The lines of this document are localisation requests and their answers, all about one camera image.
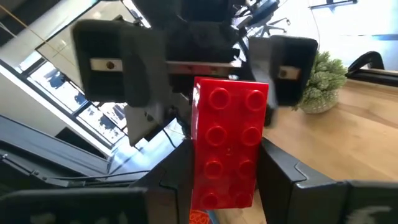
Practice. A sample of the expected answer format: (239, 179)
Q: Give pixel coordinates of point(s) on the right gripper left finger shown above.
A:
(161, 193)

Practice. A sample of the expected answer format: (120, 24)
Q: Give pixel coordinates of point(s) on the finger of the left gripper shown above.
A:
(124, 81)
(295, 56)

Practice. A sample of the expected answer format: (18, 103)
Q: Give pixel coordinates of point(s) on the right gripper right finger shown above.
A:
(295, 199)

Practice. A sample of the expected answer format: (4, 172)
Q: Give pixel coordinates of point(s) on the red toy brick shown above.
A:
(228, 140)

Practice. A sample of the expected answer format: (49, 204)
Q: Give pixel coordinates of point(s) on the orange toy brick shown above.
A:
(199, 217)

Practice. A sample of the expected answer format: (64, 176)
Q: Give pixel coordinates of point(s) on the blue office chair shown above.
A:
(264, 9)

